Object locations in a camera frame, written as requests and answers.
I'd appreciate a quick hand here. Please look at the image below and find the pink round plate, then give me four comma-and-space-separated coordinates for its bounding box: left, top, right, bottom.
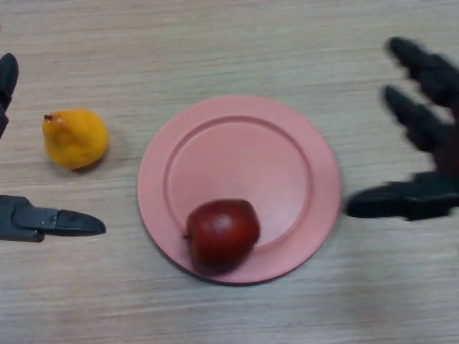
136, 95, 341, 286

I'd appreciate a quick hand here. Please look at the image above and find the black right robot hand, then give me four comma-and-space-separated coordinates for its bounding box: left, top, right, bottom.
345, 36, 459, 221

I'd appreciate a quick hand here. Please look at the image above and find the red apple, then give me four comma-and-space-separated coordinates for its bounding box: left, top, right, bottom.
183, 199, 260, 275

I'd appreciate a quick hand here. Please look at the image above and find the yellow pear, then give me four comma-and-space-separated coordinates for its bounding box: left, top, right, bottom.
42, 108, 110, 171

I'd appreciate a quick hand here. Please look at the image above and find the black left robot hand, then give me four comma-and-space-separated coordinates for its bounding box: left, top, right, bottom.
0, 52, 107, 244

